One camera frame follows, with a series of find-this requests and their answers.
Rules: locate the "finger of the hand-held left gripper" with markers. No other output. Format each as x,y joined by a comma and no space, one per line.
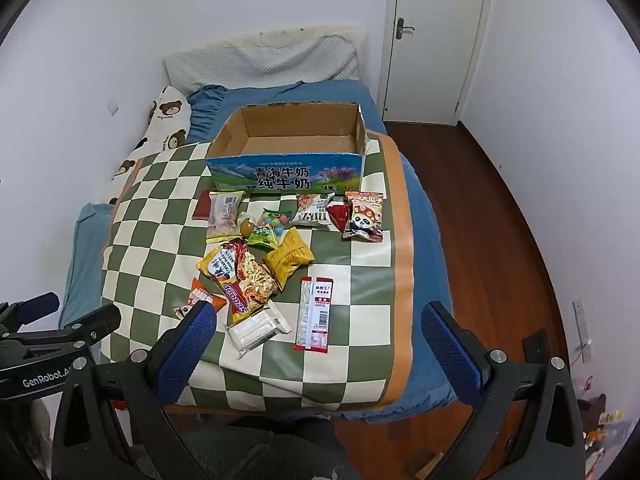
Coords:
97,321
37,304

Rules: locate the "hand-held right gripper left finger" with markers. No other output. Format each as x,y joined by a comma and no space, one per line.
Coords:
192,335

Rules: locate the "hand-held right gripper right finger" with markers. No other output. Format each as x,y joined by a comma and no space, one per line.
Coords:
447,350

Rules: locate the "small orange snack packet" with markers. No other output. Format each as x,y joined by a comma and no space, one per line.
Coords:
200,292

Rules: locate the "clear packet of white wafers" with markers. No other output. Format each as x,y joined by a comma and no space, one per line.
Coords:
255,330

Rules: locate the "yellow noodle print packet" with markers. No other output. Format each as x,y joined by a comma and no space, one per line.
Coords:
250,280

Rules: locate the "clear packet with brown egg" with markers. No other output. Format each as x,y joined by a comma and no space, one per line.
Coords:
246,228

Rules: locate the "yellow snack packet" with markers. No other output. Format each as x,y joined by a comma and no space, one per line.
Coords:
287,260

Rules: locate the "pink bread packet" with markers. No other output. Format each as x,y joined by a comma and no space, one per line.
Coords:
222,215

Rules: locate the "long red white packet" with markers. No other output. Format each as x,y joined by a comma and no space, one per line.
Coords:
315,315

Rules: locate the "green bag of colourful candy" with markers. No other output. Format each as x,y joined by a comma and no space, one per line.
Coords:
267,234

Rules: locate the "dark red snack packet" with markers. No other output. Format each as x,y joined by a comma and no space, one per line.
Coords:
201,206

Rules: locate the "orange panda print packet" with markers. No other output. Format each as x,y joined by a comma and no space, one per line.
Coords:
365,217

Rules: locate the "grey pizza print packet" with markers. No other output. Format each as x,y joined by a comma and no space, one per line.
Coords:
312,216

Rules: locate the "red triangular snack packet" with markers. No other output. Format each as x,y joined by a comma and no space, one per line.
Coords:
341,216

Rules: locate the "printed cardboard box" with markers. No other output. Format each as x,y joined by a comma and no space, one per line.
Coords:
280,175

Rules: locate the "blue bedsheet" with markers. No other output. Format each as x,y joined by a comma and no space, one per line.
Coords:
425,240

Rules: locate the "green white checkered blanket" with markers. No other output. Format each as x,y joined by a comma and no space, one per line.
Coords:
350,270

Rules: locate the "white power strip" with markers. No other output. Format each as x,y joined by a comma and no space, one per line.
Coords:
584,340

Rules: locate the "colourful floor clutter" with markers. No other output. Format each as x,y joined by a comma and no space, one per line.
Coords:
600,420

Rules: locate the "teddy bear print pillow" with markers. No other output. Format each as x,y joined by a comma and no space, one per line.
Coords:
165,130

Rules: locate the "grey pillow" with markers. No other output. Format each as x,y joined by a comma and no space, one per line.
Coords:
270,60

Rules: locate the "white door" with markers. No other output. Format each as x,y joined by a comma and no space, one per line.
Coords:
435,60

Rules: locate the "white fluffy cushion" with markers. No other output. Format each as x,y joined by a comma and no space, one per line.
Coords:
310,31

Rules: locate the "white wall socket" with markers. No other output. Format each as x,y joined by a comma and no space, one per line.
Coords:
113,108

